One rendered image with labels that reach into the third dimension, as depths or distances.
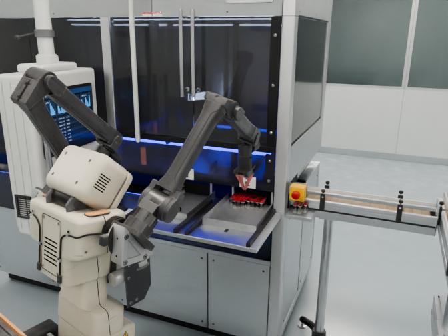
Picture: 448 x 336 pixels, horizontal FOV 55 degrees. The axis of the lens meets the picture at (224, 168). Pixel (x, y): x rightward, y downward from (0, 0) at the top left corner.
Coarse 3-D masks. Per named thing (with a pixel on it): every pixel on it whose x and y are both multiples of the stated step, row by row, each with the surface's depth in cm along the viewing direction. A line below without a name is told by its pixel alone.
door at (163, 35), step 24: (120, 24) 217; (144, 24) 212; (168, 24) 207; (120, 48) 221; (144, 48) 216; (168, 48) 211; (120, 72) 225; (144, 72) 219; (168, 72) 214; (120, 96) 229; (144, 96) 223; (168, 96) 218; (120, 120) 233; (144, 120) 227; (168, 120) 222; (192, 120) 217
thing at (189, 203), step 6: (168, 192) 236; (186, 192) 238; (186, 198) 229; (192, 198) 229; (198, 198) 229; (204, 198) 229; (210, 198) 226; (186, 204) 221; (192, 204) 221; (198, 204) 212; (186, 210) 213; (192, 210) 206; (180, 216) 202; (186, 216) 201
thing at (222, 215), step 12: (216, 204) 212; (228, 204) 221; (204, 216) 199; (216, 216) 207; (228, 216) 207; (240, 216) 207; (252, 216) 207; (264, 216) 200; (228, 228) 194; (240, 228) 192; (252, 228) 190
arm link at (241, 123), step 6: (234, 108) 136; (240, 108) 137; (234, 114) 137; (240, 114) 139; (228, 120) 144; (234, 120) 144; (240, 120) 142; (246, 120) 157; (234, 126) 153; (240, 126) 154; (246, 126) 160; (252, 126) 166; (240, 132) 162; (246, 132) 163; (252, 132) 168; (258, 132) 174; (246, 138) 175; (252, 138) 170
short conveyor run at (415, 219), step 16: (320, 192) 215; (336, 192) 218; (352, 192) 215; (400, 192) 209; (320, 208) 213; (336, 208) 211; (352, 208) 208; (368, 208) 205; (384, 208) 206; (400, 208) 198; (416, 208) 199; (432, 208) 196; (368, 224) 207; (384, 224) 204; (400, 224) 201; (416, 224) 199; (432, 224) 196
